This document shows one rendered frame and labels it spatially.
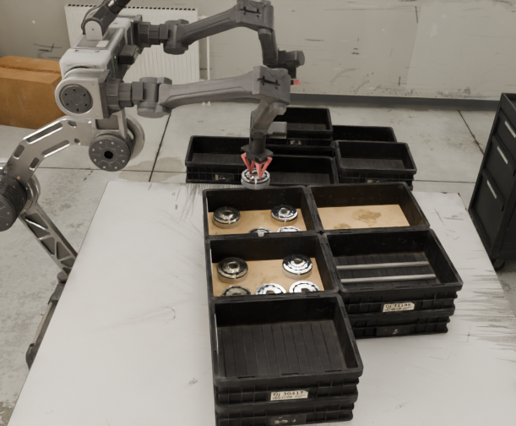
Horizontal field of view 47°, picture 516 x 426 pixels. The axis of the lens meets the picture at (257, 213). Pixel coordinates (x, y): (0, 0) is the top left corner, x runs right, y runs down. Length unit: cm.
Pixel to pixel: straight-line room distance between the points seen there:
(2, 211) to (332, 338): 127
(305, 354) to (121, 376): 57
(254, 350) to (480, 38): 383
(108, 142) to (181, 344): 72
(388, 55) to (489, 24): 79
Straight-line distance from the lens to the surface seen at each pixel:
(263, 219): 227
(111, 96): 173
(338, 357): 180
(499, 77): 534
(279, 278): 201
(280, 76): 159
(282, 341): 181
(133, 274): 224
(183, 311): 208
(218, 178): 311
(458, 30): 508
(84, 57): 183
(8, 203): 232
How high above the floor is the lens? 218
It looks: 36 degrees down
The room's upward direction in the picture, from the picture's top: 2 degrees clockwise
